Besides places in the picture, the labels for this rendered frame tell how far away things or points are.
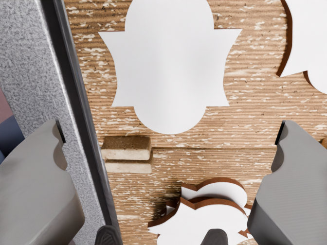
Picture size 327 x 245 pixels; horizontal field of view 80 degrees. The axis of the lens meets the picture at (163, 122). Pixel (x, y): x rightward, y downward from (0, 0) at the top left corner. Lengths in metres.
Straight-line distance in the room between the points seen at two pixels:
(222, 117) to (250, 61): 0.07
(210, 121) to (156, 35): 0.11
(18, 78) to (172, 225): 0.28
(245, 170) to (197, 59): 0.17
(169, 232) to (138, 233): 0.11
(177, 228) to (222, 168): 0.11
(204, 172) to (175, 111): 0.11
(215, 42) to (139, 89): 0.09
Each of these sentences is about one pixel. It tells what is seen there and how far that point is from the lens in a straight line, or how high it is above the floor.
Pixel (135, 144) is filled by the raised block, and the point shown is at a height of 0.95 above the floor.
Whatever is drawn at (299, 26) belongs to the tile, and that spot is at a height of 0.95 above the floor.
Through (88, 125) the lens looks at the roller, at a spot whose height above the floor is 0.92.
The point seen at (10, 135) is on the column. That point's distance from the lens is 0.65.
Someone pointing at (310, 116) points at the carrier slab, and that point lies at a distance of 0.28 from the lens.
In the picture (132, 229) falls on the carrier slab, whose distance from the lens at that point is 0.42.
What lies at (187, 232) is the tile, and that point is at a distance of 0.33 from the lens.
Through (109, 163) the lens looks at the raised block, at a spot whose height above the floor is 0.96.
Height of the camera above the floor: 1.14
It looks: 58 degrees down
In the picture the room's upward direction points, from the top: 175 degrees counter-clockwise
